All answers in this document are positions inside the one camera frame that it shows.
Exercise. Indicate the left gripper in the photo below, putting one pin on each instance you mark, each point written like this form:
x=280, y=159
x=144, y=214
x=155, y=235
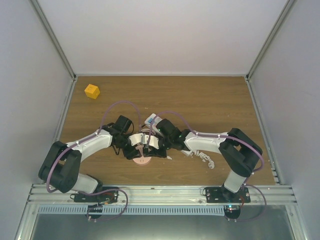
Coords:
x=130, y=154

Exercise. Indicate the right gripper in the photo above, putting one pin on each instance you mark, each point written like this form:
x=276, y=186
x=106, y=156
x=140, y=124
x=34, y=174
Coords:
x=154, y=152

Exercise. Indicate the pink round power socket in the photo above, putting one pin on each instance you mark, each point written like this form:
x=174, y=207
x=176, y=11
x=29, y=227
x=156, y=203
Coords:
x=142, y=161

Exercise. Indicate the yellow cube socket adapter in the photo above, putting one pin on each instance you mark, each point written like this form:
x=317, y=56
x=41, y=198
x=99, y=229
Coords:
x=92, y=91

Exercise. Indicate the white power strip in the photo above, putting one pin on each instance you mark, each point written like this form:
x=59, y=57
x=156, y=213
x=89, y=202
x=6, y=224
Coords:
x=153, y=118

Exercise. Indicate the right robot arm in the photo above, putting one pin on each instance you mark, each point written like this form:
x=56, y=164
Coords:
x=243, y=156

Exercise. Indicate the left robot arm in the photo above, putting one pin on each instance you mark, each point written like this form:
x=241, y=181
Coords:
x=61, y=167

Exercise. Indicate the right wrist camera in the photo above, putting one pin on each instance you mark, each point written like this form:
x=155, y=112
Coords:
x=150, y=141

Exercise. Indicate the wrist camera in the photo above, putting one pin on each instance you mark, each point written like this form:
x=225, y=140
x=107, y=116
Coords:
x=136, y=139
x=150, y=141

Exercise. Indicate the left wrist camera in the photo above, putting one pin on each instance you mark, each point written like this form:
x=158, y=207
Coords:
x=136, y=139

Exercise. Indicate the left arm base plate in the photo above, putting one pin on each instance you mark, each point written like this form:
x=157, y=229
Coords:
x=109, y=197

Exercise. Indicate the slotted cable duct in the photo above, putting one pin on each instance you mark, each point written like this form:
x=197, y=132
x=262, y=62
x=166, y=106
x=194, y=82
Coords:
x=178, y=210

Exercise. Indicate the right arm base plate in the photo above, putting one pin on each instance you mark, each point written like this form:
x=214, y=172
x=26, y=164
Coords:
x=219, y=194

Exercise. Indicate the aluminium mounting rail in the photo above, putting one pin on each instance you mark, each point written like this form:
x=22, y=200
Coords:
x=174, y=195

